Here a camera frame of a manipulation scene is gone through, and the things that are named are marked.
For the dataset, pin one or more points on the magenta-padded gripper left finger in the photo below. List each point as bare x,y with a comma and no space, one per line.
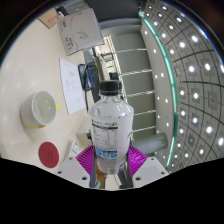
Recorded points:
73,170

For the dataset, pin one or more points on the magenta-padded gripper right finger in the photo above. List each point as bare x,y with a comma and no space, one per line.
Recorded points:
150,170

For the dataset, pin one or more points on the clear plastic drink bottle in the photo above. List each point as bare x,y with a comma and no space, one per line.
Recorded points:
111,133

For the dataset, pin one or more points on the white remote control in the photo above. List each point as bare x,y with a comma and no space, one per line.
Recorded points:
73,149

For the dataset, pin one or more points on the flat round red coaster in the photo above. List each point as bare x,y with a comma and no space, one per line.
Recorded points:
48,155

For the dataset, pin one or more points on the white paper sheet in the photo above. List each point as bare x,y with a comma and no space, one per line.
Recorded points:
71,85

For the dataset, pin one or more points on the dark desk telephone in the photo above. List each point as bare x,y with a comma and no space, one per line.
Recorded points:
87,76

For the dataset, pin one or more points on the long curved conference desk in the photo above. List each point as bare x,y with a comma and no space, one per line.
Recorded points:
100,63

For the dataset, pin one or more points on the group of round ceiling lights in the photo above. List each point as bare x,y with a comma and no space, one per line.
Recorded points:
195,68

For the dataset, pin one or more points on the white printed cardboard box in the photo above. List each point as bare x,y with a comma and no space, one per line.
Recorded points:
80,30

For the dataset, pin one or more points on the black flat device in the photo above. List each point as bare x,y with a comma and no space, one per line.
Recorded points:
62,12

